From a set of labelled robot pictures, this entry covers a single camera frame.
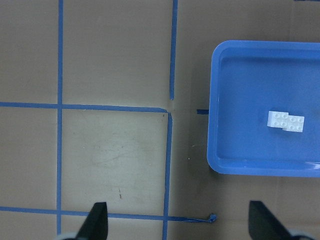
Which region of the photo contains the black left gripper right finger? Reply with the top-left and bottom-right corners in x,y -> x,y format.
248,200 -> 292,240

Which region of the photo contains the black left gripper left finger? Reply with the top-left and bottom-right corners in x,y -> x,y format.
75,202 -> 108,240

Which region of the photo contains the white block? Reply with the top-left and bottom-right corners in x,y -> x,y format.
267,111 -> 289,129
283,115 -> 305,133

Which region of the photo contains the blue plastic tray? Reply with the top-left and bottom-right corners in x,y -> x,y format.
207,40 -> 320,178

